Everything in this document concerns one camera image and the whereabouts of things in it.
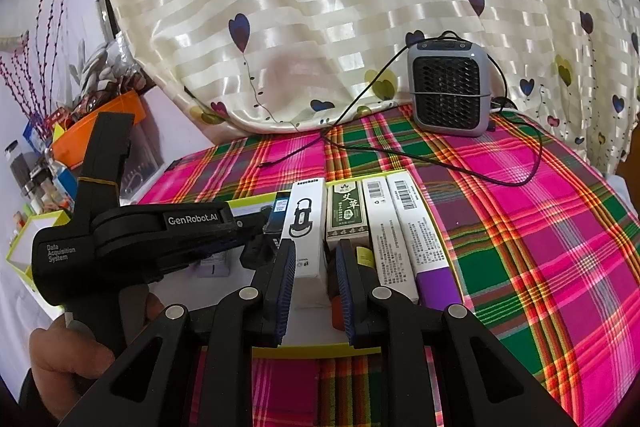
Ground black cable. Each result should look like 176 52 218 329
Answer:
260 34 543 188

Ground small grey heater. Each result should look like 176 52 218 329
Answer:
407 39 493 138

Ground person's left hand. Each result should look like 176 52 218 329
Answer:
29 294 167 378

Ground purple and white long box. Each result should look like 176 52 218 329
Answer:
362 171 463 308

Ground white keychain box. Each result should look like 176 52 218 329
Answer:
280 179 331 310

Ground purple decorative branches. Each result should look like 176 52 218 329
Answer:
0 0 76 122

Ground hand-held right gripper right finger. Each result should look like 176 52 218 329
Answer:
335 239 581 427

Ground cream striped heart curtain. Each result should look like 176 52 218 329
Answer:
100 0 640 178

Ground orange plastic basket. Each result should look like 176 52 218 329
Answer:
50 91 148 168

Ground clear storage box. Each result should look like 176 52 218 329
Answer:
120 117 166 202

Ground yellow-green box with hole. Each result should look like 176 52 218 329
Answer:
6 212 71 293

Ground brown bottle red cap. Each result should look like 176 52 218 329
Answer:
327 244 376 333

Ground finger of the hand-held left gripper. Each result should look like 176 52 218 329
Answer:
241 238 280 277
234 211 275 242

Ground silver foil snack bag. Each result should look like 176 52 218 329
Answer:
75 37 151 102

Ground green printed box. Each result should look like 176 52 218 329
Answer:
325 179 373 253

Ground yellow-green cardboard tray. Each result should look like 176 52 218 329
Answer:
145 168 466 360

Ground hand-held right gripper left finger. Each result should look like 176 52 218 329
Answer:
59 239 298 427

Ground dark glass jar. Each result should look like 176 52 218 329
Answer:
6 141 32 188

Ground pink green plaid tablecloth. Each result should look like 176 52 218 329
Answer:
135 104 640 427

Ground blue and white carton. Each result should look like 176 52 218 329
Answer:
22 117 56 152

